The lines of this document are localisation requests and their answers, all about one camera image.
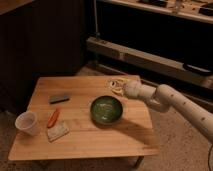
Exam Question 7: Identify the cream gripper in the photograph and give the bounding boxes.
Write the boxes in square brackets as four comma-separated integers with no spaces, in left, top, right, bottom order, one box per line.
[108,78,128,96]

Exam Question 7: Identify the green bowl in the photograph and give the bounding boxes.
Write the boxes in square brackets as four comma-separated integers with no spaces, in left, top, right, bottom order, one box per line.
[90,96,123,125]

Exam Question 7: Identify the grey metal shelf beam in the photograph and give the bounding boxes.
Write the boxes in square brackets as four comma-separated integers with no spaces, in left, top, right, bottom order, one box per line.
[86,37,213,90]

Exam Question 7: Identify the wooden table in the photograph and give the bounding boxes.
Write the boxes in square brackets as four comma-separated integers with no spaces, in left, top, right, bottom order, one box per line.
[8,76,159,161]

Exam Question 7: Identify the dark grey block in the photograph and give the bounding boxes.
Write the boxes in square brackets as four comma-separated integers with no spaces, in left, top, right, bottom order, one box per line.
[49,95,70,104]

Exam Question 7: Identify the orange carrot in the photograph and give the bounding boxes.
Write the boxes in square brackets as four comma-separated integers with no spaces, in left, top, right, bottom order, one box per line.
[47,109,60,128]

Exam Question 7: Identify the beige sponge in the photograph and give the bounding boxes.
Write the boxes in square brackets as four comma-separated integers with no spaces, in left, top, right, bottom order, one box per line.
[47,121,69,142]

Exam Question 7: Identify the white plastic cup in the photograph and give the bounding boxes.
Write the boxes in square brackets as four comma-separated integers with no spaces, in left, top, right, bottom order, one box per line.
[15,111,39,136]

